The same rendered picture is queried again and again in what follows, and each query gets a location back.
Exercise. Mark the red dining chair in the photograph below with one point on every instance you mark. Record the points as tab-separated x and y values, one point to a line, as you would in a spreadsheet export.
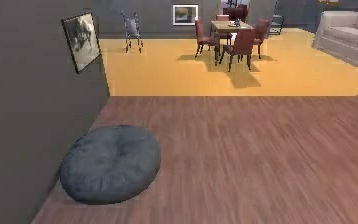
203	36
262	31
222	18
242	43

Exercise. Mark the round grey floor cushion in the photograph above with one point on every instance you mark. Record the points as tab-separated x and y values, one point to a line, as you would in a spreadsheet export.
110	163

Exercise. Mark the grey folding chair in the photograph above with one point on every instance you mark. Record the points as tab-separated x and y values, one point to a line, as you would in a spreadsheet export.
132	28

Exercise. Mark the white framed picture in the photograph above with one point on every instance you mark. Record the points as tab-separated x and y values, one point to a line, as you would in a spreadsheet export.
185	14

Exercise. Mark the wooden dining table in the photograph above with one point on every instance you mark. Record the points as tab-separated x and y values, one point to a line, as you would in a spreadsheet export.
229	26

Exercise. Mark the small dark table centrepiece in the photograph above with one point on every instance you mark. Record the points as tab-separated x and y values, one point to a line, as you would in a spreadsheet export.
235	22

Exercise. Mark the dark red cabinet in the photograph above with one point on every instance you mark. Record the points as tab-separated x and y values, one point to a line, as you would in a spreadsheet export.
236	12

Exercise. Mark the black framed grey picture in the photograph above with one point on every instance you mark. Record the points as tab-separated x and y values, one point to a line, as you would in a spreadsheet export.
82	41

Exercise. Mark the dark teal armchair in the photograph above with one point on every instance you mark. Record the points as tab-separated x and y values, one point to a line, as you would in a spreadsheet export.
276	24

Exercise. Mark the beige sofa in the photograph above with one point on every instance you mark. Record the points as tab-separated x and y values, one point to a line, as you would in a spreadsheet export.
345	36

